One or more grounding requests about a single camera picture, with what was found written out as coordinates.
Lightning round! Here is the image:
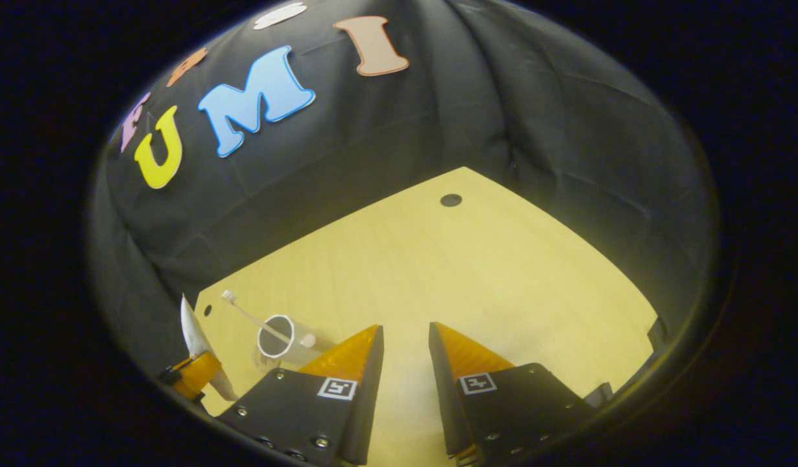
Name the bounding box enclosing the white toothpaste tube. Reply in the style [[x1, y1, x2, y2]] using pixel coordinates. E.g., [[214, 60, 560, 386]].
[[180, 293, 239, 401]]

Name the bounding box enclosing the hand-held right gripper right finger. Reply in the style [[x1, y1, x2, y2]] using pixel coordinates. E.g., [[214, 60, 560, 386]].
[[428, 321, 599, 466]]

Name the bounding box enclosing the white cup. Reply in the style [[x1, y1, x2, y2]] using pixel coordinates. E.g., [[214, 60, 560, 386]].
[[255, 314, 340, 376]]

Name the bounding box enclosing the wooden desktop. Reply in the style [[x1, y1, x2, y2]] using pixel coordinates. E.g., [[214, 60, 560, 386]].
[[193, 167, 660, 467]]

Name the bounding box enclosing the black backdrop cloth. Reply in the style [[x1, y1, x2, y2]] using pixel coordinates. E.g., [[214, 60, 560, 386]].
[[91, 0, 721, 396]]

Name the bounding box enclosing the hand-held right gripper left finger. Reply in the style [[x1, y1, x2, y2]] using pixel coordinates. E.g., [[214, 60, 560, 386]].
[[215, 324, 385, 466]]

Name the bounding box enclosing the beige toothbrush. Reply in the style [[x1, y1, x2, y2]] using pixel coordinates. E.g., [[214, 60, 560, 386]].
[[221, 289, 293, 343]]

